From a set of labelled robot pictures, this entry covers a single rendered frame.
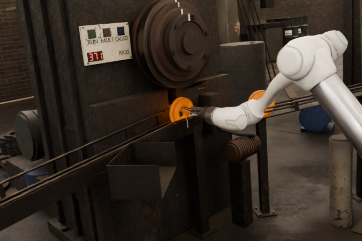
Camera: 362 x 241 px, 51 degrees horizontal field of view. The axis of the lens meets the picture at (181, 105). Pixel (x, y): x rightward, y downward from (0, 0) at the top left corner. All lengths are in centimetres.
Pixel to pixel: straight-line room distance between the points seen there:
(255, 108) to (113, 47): 75
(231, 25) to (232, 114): 453
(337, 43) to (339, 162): 96
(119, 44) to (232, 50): 287
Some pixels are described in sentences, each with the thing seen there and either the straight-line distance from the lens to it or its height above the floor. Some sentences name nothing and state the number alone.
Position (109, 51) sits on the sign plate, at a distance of 188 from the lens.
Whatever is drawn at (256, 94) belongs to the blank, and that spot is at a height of 77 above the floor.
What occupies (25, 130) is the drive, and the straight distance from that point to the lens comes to 296.
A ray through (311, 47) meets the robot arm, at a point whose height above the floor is 110.
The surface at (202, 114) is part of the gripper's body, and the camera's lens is 189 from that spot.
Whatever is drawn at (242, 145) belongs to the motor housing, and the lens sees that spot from 218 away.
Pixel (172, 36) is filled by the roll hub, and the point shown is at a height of 115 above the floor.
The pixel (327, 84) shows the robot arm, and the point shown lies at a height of 98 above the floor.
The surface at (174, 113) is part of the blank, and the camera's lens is 199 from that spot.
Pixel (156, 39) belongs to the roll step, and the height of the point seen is 115.
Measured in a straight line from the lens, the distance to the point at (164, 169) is 166.
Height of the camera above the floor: 122
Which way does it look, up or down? 12 degrees down
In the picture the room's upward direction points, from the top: 5 degrees counter-clockwise
